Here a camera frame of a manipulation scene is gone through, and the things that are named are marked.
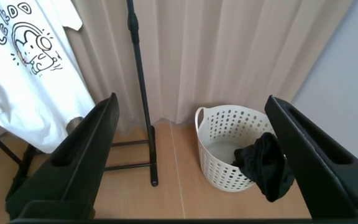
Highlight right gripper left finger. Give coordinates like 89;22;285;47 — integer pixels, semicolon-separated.
5;92;120;220

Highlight beige curtain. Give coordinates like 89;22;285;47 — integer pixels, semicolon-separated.
63;0;354;133

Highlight white printed t-shirt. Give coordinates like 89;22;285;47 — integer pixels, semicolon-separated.
0;0;96;154

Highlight black clothes rack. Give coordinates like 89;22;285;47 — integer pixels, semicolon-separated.
0;0;160;202

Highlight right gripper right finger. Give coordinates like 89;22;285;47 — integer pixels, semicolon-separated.
264;95;358;219

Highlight black shorts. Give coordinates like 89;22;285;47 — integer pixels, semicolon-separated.
231;132;295;203

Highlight white laundry basket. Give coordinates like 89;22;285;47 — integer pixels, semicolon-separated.
194;105;287;193

